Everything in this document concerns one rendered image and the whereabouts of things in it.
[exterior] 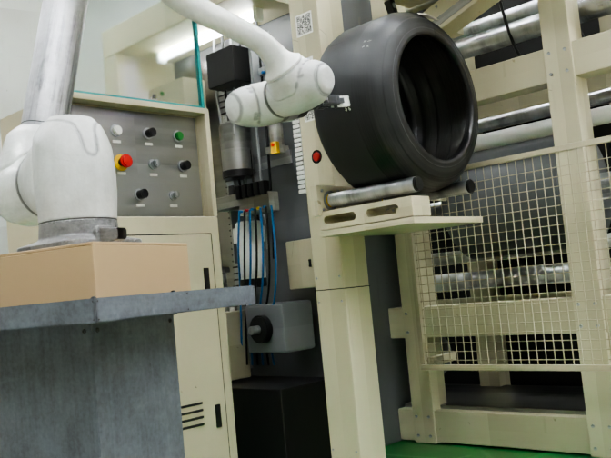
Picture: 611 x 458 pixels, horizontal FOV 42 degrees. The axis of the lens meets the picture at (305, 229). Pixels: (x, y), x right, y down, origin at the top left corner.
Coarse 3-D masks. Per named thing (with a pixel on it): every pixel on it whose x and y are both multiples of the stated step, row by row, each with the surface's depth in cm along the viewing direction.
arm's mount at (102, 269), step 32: (0, 256) 150; (32, 256) 146; (64, 256) 143; (96, 256) 141; (128, 256) 148; (160, 256) 157; (0, 288) 150; (32, 288) 146; (64, 288) 143; (96, 288) 140; (128, 288) 147; (160, 288) 156
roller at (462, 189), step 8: (456, 184) 248; (464, 184) 246; (472, 184) 247; (432, 192) 254; (440, 192) 252; (448, 192) 250; (456, 192) 249; (464, 192) 247; (472, 192) 247; (384, 200) 268
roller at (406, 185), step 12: (396, 180) 231; (408, 180) 227; (420, 180) 227; (336, 192) 247; (348, 192) 242; (360, 192) 239; (372, 192) 236; (384, 192) 233; (396, 192) 230; (408, 192) 228; (336, 204) 247
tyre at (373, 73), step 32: (352, 32) 238; (384, 32) 228; (416, 32) 235; (352, 64) 227; (384, 64) 223; (416, 64) 267; (448, 64) 261; (352, 96) 225; (384, 96) 222; (416, 96) 273; (448, 96) 266; (320, 128) 236; (352, 128) 227; (384, 128) 223; (416, 128) 274; (448, 128) 266; (352, 160) 233; (384, 160) 227; (416, 160) 228; (448, 160) 239; (416, 192) 240
